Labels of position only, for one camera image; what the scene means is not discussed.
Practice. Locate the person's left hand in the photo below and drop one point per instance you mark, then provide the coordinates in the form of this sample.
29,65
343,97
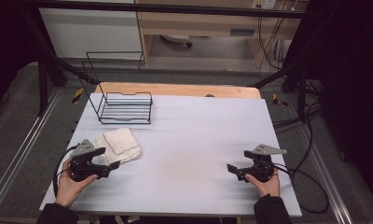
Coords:
66,189

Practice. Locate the person's right hand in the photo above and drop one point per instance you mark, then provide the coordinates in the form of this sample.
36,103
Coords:
267,188

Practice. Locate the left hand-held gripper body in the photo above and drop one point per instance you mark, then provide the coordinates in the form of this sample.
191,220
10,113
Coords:
82,169

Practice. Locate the white chair base with caster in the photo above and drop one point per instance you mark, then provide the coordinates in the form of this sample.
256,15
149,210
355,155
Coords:
176,39

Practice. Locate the yellow black floor tape marker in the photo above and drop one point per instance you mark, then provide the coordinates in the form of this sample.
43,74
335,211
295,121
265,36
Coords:
279,100
77,95

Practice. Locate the white table cover sheet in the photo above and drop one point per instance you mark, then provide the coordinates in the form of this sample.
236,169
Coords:
187,143

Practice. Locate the aluminium floor rail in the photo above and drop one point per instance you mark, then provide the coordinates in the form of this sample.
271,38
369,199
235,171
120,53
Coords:
327,177
23,146

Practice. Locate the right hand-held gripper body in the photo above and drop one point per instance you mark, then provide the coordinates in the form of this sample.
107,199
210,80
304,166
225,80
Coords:
262,169

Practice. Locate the light wooden desk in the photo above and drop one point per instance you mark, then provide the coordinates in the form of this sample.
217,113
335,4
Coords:
206,23

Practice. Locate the white cabinet panel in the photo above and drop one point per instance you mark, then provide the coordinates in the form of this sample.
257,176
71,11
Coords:
88,31

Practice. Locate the white towel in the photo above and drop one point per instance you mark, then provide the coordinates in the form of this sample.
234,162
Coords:
119,144

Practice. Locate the white wall socket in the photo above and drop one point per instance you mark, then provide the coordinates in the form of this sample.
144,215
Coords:
264,3

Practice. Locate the black metal frame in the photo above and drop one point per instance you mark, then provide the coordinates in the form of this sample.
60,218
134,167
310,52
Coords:
175,9

